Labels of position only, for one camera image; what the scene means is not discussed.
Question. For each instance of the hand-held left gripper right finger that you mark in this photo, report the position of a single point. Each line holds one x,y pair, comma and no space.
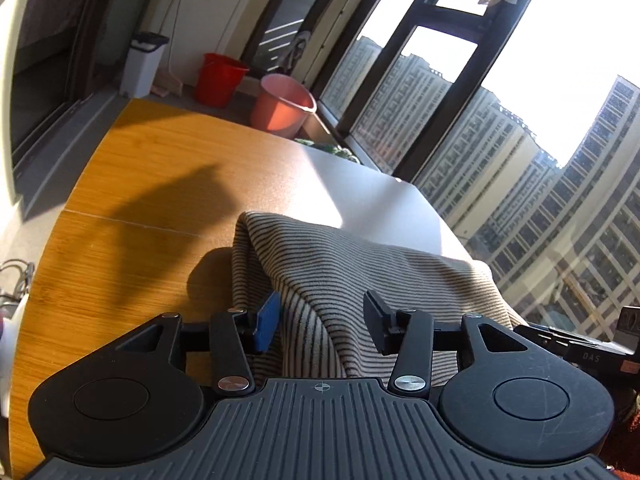
376,322

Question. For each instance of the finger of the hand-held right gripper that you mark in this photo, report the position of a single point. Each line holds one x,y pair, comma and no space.
542,335

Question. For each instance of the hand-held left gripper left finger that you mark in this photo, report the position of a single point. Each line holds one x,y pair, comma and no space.
267,322

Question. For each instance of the beige striped knit garment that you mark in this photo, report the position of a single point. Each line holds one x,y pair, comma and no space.
350,270

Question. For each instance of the apartment buildings outside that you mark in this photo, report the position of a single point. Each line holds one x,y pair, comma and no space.
550,210

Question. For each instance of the green plant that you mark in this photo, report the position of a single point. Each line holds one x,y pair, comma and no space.
340,152

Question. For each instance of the beige planter box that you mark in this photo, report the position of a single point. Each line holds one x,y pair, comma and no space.
317,132

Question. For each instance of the pink plastic bucket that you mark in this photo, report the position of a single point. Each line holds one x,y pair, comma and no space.
277,115

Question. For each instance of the red plastic bucket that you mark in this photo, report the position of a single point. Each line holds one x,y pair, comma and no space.
217,80

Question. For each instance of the hanging grey cloth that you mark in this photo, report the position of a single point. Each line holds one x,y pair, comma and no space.
299,50

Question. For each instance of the white bin with black lid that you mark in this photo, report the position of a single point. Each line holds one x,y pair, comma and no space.
142,70

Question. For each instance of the dark framed glass door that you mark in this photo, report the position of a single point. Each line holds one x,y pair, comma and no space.
280,20

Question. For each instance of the black window frame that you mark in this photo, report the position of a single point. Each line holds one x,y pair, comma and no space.
425,60

